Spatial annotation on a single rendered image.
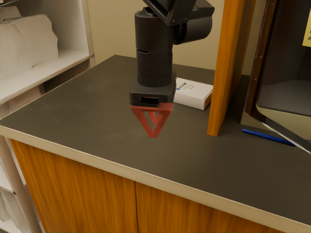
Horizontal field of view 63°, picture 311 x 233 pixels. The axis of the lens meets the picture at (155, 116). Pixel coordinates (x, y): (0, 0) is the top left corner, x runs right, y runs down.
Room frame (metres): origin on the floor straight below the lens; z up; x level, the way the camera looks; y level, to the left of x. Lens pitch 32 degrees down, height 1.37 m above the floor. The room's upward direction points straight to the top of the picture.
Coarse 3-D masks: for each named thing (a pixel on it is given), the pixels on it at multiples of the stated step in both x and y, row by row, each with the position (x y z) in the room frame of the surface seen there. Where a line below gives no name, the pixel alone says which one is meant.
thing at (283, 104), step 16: (288, 0) 0.58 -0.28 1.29; (304, 0) 0.55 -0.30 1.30; (288, 16) 0.57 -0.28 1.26; (304, 16) 0.54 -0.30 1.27; (272, 32) 0.60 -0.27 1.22; (288, 32) 0.56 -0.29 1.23; (304, 32) 0.53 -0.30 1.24; (272, 48) 0.59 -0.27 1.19; (288, 48) 0.56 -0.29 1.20; (304, 48) 0.52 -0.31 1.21; (272, 64) 0.58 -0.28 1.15; (288, 64) 0.55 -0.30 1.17; (304, 64) 0.51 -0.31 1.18; (272, 80) 0.57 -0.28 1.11; (288, 80) 0.54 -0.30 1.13; (304, 80) 0.50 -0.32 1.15; (256, 96) 0.60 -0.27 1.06; (272, 96) 0.56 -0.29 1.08; (288, 96) 0.52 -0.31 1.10; (304, 96) 0.49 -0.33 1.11; (256, 112) 0.59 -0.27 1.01; (272, 112) 0.55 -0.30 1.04; (288, 112) 0.51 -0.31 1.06; (304, 112) 0.48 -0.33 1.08; (272, 128) 0.54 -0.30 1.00; (288, 128) 0.50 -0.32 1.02; (304, 128) 0.47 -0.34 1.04; (304, 144) 0.46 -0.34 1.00
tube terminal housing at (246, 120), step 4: (244, 112) 0.64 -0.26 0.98; (244, 116) 0.64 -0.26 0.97; (248, 116) 0.63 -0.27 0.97; (244, 120) 0.63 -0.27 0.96; (248, 120) 0.63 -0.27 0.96; (252, 120) 0.63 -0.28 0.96; (256, 120) 0.62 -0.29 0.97; (244, 124) 0.63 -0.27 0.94; (248, 124) 0.63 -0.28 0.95; (252, 124) 0.63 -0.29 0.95; (256, 124) 0.62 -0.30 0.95; (260, 124) 0.62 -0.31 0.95; (260, 128) 0.62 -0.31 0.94; (264, 128) 0.61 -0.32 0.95; (268, 128) 0.61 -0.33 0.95
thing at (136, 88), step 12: (144, 60) 0.36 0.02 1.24; (156, 60) 0.36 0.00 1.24; (168, 60) 0.37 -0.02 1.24; (144, 72) 0.36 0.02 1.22; (156, 72) 0.36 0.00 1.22; (168, 72) 0.37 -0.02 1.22; (144, 84) 0.36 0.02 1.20; (156, 84) 0.36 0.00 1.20; (168, 84) 0.37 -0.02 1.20; (132, 96) 0.34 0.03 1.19; (144, 96) 0.34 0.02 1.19; (156, 96) 0.34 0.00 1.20; (168, 96) 0.33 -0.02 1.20
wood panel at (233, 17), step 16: (240, 0) 0.60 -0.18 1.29; (224, 16) 0.59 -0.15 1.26; (240, 16) 0.64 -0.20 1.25; (224, 32) 0.59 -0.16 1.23; (240, 32) 0.70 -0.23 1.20; (224, 48) 0.58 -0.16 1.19; (240, 48) 0.77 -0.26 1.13; (224, 64) 0.58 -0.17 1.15; (240, 64) 0.87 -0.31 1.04; (224, 80) 0.58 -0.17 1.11; (224, 96) 0.60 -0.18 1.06; (224, 112) 0.66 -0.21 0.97; (208, 128) 0.59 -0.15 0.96
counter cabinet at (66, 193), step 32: (32, 160) 0.64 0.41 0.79; (64, 160) 0.58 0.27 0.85; (32, 192) 0.66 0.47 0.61; (64, 192) 0.59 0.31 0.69; (96, 192) 0.54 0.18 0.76; (128, 192) 0.49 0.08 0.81; (160, 192) 0.45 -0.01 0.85; (64, 224) 0.61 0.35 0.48; (96, 224) 0.55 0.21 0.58; (128, 224) 0.49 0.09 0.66; (160, 224) 0.45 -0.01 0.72; (192, 224) 0.41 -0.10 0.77; (224, 224) 0.38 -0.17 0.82; (256, 224) 0.36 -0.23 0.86
